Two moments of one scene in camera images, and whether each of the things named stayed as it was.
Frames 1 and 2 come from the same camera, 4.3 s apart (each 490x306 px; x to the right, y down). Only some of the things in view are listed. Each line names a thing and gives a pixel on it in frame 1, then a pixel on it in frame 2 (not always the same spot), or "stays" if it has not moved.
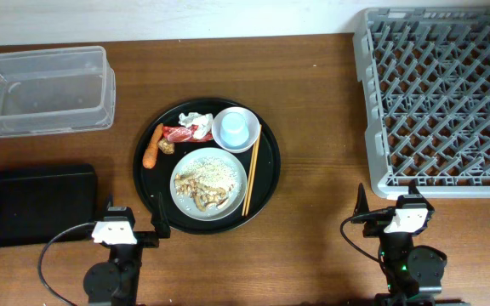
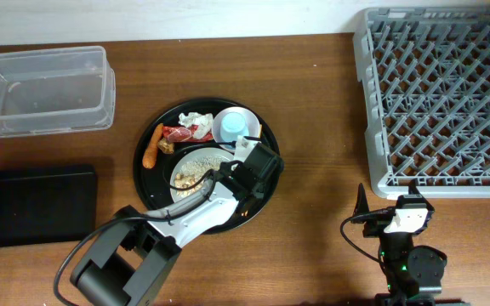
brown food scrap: (166, 147) stays
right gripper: (374, 227) stays
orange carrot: (150, 155) stays
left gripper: (160, 224) → (264, 188)
